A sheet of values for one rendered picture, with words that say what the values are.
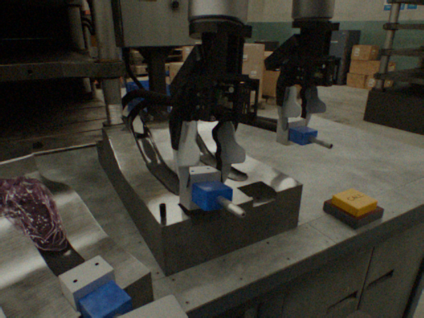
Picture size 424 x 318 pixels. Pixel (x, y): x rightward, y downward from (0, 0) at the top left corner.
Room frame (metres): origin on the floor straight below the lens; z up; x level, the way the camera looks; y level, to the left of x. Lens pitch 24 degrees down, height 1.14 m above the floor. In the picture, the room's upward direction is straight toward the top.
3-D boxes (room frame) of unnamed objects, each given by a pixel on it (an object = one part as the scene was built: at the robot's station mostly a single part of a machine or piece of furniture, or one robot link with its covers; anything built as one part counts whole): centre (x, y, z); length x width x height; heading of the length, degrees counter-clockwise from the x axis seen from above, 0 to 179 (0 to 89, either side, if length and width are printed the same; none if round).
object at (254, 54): (4.93, -0.12, 0.47); 1.22 x 0.80 x 0.94; 39
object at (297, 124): (0.62, -0.19, 0.93); 0.13 x 0.05 x 0.05; 30
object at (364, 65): (6.52, -3.20, 0.42); 0.86 x 0.33 x 0.83; 35
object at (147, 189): (0.63, 0.08, 0.87); 0.50 x 0.26 x 0.14; 29
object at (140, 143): (0.61, 0.08, 0.92); 0.35 x 0.16 x 0.09; 29
